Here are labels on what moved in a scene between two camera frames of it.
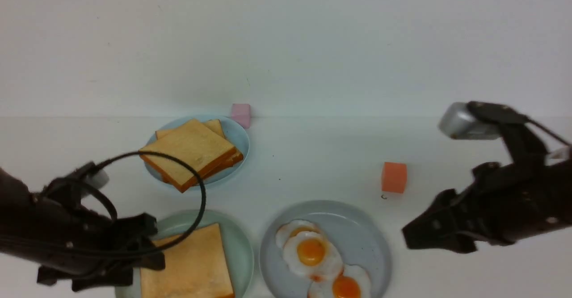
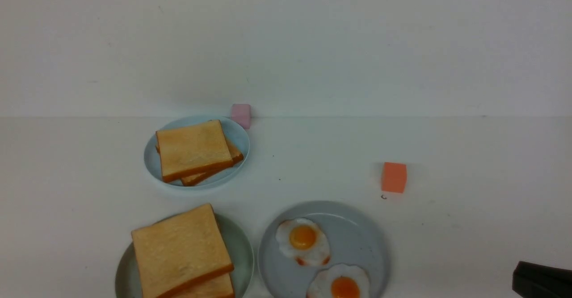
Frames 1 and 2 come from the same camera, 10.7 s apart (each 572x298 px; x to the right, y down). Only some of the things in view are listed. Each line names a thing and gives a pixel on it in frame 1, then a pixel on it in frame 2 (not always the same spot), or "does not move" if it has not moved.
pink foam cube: x=241 y=113 does not move
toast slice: x=194 y=143 -> x=177 y=253
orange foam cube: x=393 y=177 does not move
